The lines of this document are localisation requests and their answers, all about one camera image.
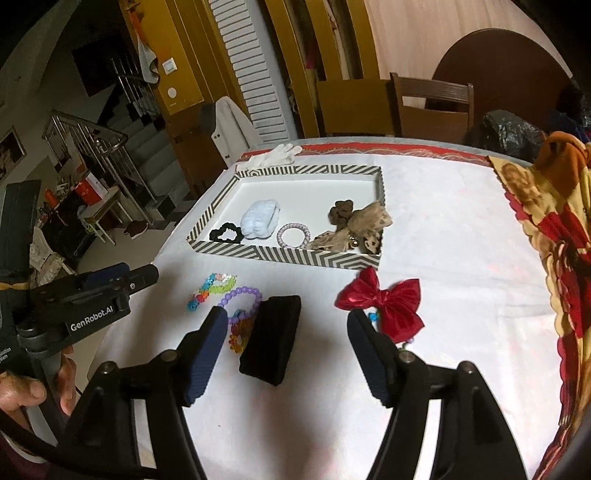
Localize red cardboard box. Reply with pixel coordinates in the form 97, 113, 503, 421
74, 171, 110, 205

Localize beige leopard print bow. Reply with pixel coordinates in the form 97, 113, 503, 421
307, 200, 393, 256

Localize blue green bead bracelet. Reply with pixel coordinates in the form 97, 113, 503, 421
367, 310, 415, 354

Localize person's left hand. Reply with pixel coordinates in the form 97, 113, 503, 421
0, 346, 78, 432

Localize yellow wooden door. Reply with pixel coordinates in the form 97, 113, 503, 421
117, 0, 241, 185

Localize framed wall picture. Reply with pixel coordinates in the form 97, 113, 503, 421
0, 127, 27, 178

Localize yellow red printed blanket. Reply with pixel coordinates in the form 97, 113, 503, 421
487, 130, 591, 480

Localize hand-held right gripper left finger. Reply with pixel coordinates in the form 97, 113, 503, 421
62, 305, 229, 480

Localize white hanging towel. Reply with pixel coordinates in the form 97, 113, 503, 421
136, 34, 160, 84

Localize brown wooden chair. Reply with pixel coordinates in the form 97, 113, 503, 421
390, 72, 475, 139

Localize small white table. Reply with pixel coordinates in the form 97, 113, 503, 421
76, 187, 127, 245

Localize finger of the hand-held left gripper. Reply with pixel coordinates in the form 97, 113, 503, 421
124, 264, 160, 292
76, 262, 130, 289

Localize red satin bow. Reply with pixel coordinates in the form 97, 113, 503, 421
335, 267, 426, 344

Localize purple spiral hair tie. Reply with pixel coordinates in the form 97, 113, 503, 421
276, 223, 315, 250

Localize light blue scrunchie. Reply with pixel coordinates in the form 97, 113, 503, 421
241, 198, 282, 240

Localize metal stair railing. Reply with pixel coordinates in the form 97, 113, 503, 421
44, 51, 160, 217

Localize yellow wooden panels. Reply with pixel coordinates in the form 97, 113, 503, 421
265, 0, 393, 139

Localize colourful bead bracelet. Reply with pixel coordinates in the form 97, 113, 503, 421
187, 272, 238, 312

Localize striped cardboard box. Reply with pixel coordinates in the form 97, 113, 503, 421
186, 164, 385, 269

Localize dark round table top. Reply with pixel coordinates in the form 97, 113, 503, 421
431, 28, 575, 139

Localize black scrunchie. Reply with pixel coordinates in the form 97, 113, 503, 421
209, 222, 245, 244

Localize purple bead bracelet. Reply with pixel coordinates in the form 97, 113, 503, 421
213, 285, 265, 324

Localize white tablecloth red border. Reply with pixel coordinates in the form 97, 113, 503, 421
78, 136, 573, 480

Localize white louvered door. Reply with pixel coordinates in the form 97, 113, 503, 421
208, 0, 296, 146

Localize orange flower bead bracelet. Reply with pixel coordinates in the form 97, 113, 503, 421
228, 316, 254, 355

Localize brown wooden board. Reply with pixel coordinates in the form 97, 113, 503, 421
316, 78, 398, 138

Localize dark blue plastic bag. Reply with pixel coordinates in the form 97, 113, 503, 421
547, 85, 591, 139

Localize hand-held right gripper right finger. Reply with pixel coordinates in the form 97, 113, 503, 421
346, 308, 529, 480

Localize black plastic bag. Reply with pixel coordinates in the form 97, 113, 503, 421
466, 110, 559, 162

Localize beige coat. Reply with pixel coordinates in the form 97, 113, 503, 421
210, 96, 257, 169

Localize white glove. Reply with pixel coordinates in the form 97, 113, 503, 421
240, 143, 303, 168

